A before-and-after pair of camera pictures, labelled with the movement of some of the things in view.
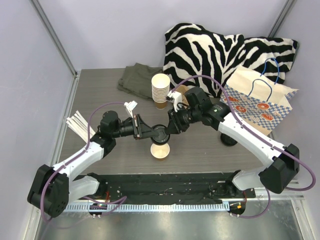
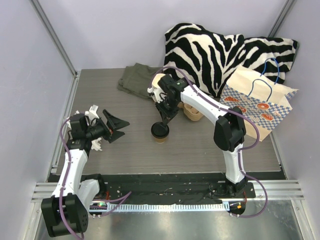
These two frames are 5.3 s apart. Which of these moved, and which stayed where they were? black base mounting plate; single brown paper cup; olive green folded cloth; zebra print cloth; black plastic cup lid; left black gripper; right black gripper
Moved: single brown paper cup; black plastic cup lid; right black gripper; left black gripper
Stayed: olive green folded cloth; black base mounting plate; zebra print cloth
